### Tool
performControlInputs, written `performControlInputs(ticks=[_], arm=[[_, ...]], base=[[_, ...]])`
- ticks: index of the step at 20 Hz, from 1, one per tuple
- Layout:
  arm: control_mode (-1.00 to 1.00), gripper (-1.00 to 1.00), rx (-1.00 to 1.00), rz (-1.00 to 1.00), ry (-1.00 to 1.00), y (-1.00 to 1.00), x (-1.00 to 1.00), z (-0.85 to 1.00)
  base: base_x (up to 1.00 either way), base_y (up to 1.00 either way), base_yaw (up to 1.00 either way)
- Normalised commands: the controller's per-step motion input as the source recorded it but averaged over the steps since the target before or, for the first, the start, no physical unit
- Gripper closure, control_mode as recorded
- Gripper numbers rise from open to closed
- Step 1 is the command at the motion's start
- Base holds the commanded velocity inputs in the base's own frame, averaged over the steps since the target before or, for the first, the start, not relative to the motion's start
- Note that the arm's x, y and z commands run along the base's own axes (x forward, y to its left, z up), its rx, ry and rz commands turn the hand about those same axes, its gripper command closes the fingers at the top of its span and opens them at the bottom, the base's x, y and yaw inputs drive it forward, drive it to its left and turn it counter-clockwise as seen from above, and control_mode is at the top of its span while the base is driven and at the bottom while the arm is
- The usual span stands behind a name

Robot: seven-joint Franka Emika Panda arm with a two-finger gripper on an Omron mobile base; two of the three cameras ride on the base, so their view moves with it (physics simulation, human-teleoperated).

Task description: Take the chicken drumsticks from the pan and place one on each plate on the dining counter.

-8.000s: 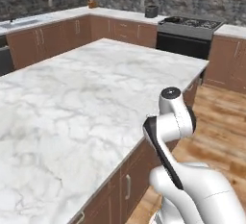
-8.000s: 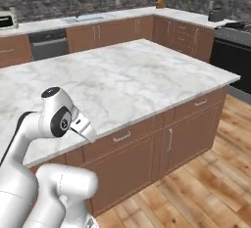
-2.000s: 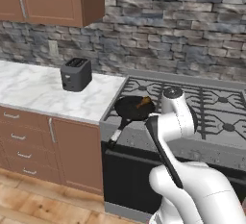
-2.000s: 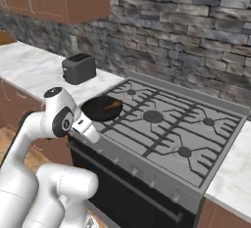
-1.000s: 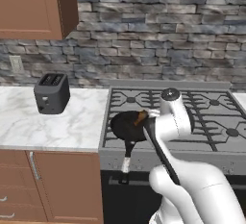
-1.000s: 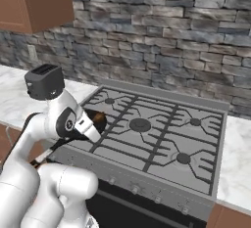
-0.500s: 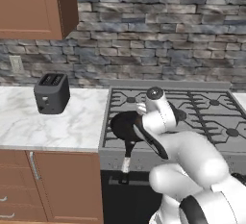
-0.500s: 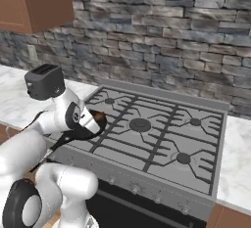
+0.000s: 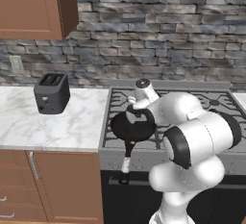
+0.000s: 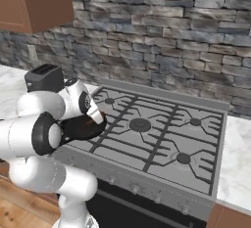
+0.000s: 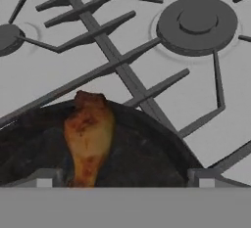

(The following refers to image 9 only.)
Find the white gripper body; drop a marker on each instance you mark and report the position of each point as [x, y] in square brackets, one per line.
[131, 116]

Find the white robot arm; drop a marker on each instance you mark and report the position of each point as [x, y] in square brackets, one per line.
[198, 135]

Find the black frying pan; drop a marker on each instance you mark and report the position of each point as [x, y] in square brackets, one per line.
[133, 131]

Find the grey gas stove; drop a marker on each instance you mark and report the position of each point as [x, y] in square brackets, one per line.
[115, 157]

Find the black toaster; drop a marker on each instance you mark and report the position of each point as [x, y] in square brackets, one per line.
[51, 96]

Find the black oven door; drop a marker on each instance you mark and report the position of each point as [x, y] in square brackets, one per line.
[128, 205]

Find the brown base cupboard door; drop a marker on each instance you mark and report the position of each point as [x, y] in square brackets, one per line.
[70, 189]

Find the white wall socket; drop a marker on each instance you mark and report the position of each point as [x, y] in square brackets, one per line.
[16, 63]

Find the brown wall cupboard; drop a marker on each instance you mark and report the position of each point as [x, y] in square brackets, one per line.
[29, 6]

